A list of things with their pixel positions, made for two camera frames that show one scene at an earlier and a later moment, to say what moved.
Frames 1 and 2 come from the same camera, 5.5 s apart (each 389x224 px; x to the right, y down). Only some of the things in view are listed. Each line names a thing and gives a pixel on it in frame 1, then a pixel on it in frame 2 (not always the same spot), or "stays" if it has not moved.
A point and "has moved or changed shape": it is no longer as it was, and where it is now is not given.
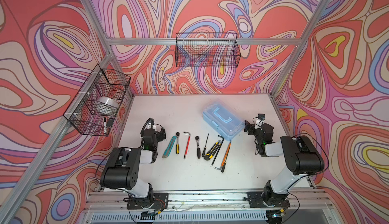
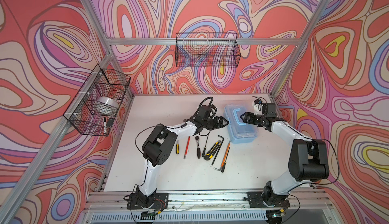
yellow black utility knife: (210, 153) stays
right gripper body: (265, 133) to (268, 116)
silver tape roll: (108, 101) stays
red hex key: (187, 144) stays
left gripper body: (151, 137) to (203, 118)
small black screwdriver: (204, 149) stays
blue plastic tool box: (223, 119) has moved or changed shape
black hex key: (218, 150) stays
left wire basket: (94, 108) stays
